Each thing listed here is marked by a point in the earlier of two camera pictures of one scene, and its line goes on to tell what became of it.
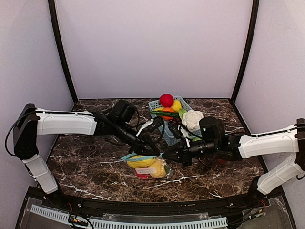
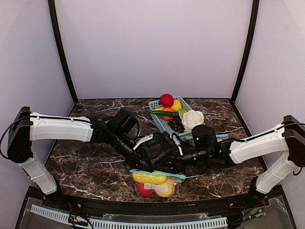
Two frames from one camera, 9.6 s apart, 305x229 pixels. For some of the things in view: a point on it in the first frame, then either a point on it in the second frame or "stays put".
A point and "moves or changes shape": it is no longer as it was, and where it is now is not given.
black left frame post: x=52 y=12 stays put
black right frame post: x=255 y=19 stays put
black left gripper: x=145 y=145 to x=133 y=161
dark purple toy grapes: x=176 y=122 stays put
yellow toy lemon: x=177 y=105 stays put
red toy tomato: x=167 y=100 stays put
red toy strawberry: x=143 y=176 to x=146 y=192
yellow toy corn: x=140 y=163 moves or changes shape
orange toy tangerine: x=168 y=109 stays put
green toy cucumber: x=165 y=113 stays put
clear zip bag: x=147 y=166 moves or changes shape
